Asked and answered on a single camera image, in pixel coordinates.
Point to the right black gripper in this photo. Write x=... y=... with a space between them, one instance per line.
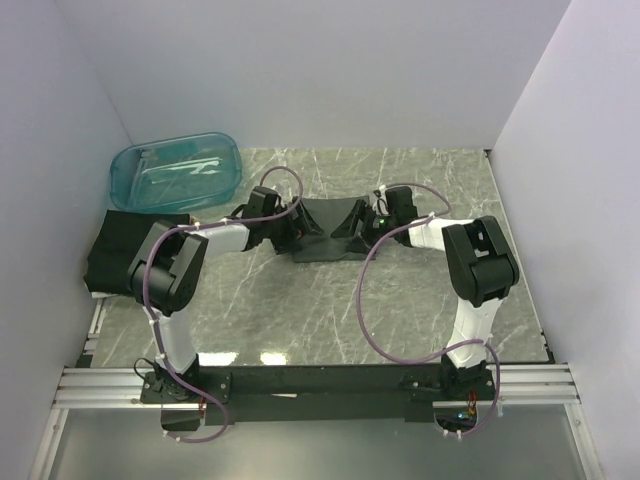
x=348 y=228

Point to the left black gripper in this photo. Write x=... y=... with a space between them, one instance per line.
x=293 y=234

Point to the grey t-shirt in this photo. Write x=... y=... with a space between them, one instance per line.
x=325 y=248

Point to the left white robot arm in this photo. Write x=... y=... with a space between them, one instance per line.
x=164 y=274

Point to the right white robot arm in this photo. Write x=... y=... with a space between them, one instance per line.
x=482 y=270

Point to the teal plastic bin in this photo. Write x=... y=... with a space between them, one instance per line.
x=176 y=175

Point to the folded black t-shirt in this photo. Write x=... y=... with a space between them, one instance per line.
x=115 y=247

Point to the black base beam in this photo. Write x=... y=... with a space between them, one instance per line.
x=305 y=393

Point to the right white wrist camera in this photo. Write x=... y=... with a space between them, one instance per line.
x=380 y=193

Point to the aluminium frame rail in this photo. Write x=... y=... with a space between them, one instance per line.
x=88 y=388

